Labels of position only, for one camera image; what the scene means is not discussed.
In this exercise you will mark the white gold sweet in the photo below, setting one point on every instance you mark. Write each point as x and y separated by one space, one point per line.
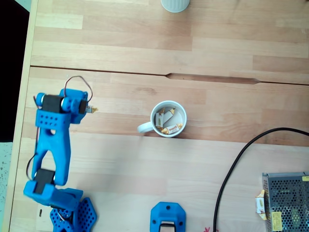
168 116
159 119
260 204
91 109
172 128

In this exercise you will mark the white ceramic mug black lettering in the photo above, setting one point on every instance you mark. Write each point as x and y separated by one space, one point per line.
142 128

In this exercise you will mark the light wooden base board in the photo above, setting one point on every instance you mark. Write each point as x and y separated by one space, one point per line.
144 169

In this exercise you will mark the white ribbed cup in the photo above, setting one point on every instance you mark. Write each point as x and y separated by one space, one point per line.
175 4

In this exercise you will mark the metal mesh power supply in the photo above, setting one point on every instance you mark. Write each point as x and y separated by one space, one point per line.
287 200

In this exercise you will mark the blue printed post mount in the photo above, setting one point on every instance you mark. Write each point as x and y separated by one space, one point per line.
157 215

